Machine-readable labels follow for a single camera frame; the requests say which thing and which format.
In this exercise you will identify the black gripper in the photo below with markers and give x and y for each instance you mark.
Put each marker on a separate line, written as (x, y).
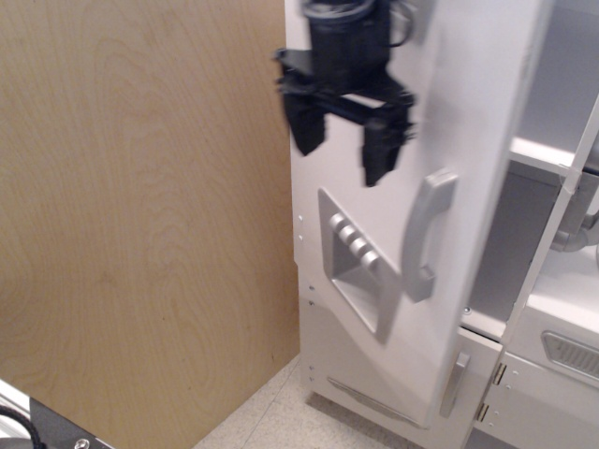
(352, 83)

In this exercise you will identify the white fridge door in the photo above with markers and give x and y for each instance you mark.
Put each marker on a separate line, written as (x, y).
(469, 66)
(334, 367)

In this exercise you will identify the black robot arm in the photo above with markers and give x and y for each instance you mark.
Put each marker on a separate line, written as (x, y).
(342, 23)

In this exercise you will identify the white toy fridge cabinet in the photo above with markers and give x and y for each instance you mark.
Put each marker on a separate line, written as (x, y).
(553, 132)

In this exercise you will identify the silver ice dispenser panel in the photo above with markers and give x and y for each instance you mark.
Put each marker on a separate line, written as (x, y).
(361, 274)

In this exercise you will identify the plywood board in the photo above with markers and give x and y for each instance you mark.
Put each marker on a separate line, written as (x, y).
(147, 278)

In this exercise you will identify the grey toy faucet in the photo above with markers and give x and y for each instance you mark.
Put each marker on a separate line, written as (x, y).
(578, 228)

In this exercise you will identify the brass cabinet hinge upper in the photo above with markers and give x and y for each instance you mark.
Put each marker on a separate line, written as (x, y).
(498, 374)

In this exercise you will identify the brass cabinet hinge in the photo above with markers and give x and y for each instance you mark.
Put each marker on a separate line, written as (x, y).
(481, 413)
(498, 374)

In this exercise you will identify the brass cabinet hinge lower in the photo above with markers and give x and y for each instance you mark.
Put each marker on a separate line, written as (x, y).
(481, 413)

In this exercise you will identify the white toy kitchen counter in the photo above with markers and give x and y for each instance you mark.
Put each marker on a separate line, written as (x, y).
(539, 404)

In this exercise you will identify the silver vent grille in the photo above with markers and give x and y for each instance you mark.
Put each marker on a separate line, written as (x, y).
(571, 354)

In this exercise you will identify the silver lower door handle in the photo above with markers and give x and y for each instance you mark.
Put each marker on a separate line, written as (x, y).
(453, 384)

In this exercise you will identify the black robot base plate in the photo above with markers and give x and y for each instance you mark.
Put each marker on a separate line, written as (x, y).
(28, 423)

